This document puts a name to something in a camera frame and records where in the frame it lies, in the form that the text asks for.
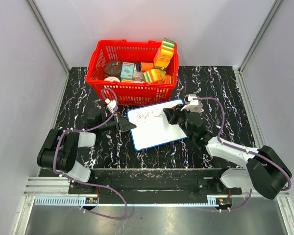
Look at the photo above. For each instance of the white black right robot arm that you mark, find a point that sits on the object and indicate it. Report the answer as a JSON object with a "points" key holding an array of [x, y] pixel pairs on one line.
{"points": [[260, 169]]}

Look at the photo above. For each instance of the white round lid tub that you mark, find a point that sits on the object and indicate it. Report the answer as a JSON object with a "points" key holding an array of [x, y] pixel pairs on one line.
{"points": [[112, 79]]}

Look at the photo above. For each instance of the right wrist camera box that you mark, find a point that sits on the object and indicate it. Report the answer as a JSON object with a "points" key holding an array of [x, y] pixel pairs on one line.
{"points": [[192, 104]]}

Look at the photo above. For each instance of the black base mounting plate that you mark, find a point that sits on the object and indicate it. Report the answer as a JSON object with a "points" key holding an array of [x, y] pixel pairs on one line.
{"points": [[164, 186]]}

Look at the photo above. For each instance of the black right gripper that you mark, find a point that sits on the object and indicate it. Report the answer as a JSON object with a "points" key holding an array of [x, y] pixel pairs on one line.
{"points": [[172, 114]]}

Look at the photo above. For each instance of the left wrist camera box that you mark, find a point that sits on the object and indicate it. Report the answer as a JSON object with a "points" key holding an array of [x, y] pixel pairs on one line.
{"points": [[111, 105]]}

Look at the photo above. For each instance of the tall orange sponge box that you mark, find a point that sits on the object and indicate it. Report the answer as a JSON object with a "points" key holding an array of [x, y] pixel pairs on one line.
{"points": [[164, 53]]}

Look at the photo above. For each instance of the lying orange sponge box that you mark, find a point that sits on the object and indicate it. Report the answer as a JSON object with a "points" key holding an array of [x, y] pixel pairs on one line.
{"points": [[154, 76]]}

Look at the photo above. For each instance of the white whiteboard blue frame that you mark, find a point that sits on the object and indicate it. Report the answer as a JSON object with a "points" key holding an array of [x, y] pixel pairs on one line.
{"points": [[153, 131]]}

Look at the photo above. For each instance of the orange blue can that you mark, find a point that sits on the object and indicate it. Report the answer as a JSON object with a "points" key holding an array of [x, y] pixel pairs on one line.
{"points": [[144, 66]]}

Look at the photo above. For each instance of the brown round bread pack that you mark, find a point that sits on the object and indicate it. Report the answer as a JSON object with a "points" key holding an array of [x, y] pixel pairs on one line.
{"points": [[113, 68]]}

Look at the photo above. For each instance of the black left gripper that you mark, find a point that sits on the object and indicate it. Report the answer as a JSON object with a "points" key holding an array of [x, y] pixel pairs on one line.
{"points": [[122, 125]]}

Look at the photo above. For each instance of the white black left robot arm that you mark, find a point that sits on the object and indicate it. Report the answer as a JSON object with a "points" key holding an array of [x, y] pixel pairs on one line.
{"points": [[59, 150]]}

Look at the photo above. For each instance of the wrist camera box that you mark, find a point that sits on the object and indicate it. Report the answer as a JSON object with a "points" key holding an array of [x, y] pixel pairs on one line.
{"points": [[111, 105], [192, 104]]}

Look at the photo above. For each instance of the teal small box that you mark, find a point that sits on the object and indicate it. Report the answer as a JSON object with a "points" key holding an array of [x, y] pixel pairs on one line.
{"points": [[127, 71]]}

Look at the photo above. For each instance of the red plastic shopping basket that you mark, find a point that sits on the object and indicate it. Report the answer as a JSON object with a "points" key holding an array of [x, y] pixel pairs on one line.
{"points": [[135, 94]]}

